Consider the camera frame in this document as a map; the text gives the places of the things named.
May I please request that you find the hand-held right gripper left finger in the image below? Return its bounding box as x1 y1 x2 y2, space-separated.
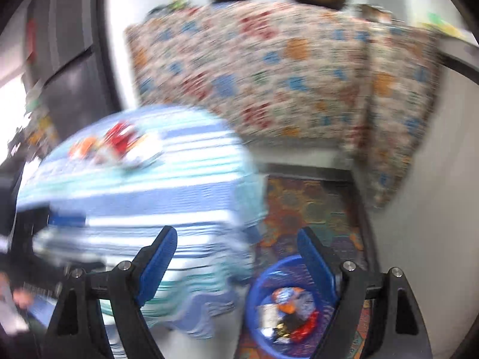
45 225 178 359

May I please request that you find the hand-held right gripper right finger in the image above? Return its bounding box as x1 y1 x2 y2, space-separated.
297 226 433 359

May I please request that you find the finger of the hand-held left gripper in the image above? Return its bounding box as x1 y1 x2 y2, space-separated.
48 213 87 229

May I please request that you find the orange snack packet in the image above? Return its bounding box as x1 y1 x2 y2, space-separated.
271 287 316 314

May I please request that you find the blue plastic basket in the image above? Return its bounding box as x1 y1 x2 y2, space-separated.
245 255 337 359

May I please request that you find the dark foil wrapper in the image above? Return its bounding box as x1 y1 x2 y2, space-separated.
257 304 296 345

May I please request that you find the red wrapper packet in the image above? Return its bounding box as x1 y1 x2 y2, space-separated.
104 121 140 155

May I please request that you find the person's left hand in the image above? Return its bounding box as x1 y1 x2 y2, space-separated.
12 287 35 310

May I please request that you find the colourful hexagon floor mat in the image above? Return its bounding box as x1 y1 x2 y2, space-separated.
258 177 378 359

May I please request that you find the blue green striped tablecloth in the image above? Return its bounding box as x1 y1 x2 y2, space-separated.
15 105 268 341

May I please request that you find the white kitchen cabinet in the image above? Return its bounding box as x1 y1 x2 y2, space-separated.
374 41 479 270

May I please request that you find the grey refrigerator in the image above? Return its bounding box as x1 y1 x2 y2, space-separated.
22 0 124 128

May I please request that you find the narrow printed cloth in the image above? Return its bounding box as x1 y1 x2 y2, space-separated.
348 22 446 210

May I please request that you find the large printed cloth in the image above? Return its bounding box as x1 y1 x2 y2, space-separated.
125 2 375 146

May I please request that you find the steel pot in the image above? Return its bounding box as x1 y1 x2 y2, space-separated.
354 3 393 23

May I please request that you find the green yellow container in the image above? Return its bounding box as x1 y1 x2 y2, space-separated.
423 11 469 40

